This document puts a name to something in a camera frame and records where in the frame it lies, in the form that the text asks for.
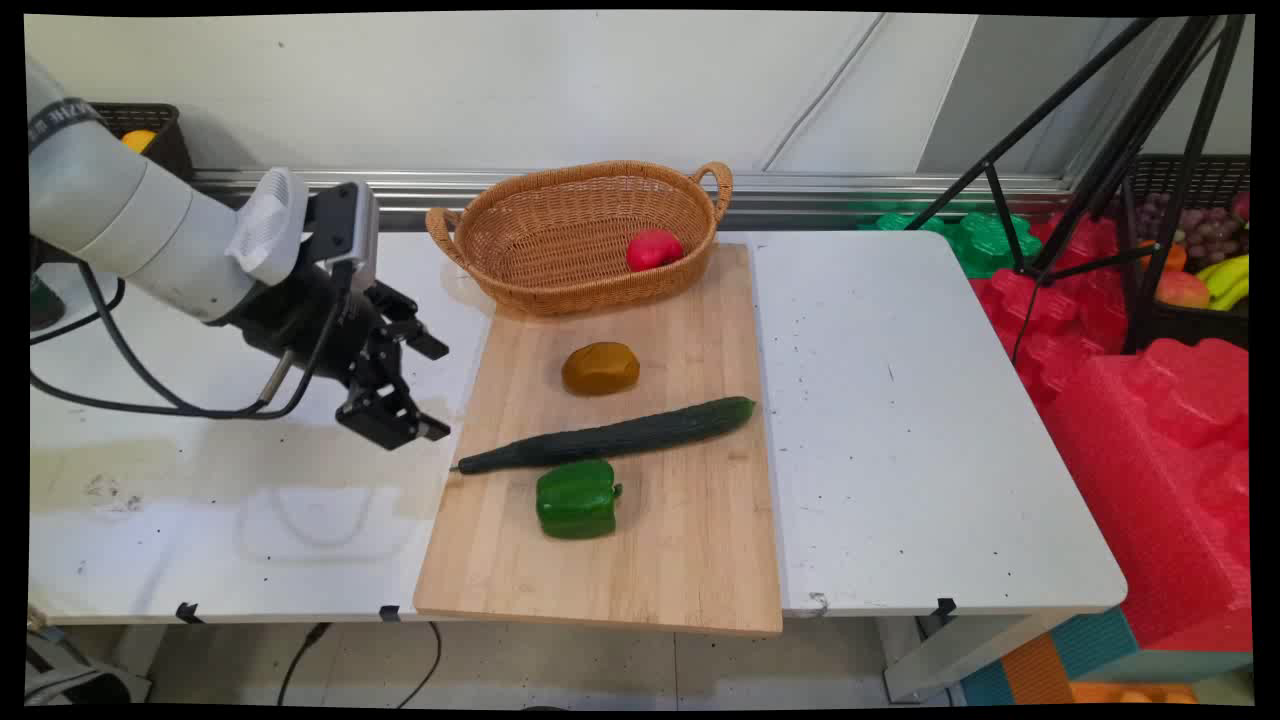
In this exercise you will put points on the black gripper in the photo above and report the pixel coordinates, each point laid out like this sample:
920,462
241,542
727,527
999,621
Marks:
310,325

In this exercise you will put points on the long dark green cucumber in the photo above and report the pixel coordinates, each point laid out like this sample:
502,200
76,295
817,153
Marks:
610,438

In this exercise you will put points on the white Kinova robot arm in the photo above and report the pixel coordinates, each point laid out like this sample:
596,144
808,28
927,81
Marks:
120,210

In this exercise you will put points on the brown toy potato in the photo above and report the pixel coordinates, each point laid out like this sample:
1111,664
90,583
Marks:
600,368

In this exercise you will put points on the woven wicker basket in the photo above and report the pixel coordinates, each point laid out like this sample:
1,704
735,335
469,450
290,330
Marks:
560,250

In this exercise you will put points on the green toy bell pepper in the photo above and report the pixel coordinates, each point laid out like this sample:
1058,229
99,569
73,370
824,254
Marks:
575,500

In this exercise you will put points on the black table edge clip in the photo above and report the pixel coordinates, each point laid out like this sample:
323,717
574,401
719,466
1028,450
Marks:
942,607
188,612
389,613

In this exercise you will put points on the red toy apple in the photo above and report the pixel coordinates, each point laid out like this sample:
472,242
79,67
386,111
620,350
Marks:
652,250

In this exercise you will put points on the wooden cutting board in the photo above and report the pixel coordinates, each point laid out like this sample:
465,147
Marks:
650,560

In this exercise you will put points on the small black mesh basket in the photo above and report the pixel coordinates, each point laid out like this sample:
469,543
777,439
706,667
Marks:
165,125

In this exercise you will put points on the yellow toy fruit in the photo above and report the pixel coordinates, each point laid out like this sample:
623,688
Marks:
138,140

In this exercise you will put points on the dark green black object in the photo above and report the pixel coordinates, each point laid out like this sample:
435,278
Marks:
45,305

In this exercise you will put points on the grey bag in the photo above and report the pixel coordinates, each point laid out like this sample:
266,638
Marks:
80,675

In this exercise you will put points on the white table leg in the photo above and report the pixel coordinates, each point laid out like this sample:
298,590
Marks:
960,655

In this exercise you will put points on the small red foam block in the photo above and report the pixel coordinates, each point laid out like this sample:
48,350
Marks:
1060,310

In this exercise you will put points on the blue orange foam mat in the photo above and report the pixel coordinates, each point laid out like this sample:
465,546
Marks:
1090,650

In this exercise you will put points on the large red foam block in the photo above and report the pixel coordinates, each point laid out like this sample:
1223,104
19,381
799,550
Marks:
1150,480

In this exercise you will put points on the orange toy fruit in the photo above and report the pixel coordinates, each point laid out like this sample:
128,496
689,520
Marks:
1172,256

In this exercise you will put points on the pink toy peach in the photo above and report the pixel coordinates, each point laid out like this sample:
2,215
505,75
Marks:
1182,290

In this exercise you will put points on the black tripod stand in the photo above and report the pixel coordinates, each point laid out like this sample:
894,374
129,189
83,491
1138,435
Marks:
1150,120

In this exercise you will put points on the black plastic fruit crate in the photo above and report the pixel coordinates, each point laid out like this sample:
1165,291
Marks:
1195,325

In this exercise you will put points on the purple toy grapes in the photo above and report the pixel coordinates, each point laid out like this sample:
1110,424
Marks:
1205,232

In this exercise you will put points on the yellow toy bananas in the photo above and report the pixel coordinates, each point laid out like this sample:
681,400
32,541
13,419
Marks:
1230,278

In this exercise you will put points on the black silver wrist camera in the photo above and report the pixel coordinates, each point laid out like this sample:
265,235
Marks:
345,225

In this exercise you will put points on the white ribbed camera mount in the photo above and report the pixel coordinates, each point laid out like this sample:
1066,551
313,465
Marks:
268,225

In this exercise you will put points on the aluminium wall rail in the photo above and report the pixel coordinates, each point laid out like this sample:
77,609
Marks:
600,185

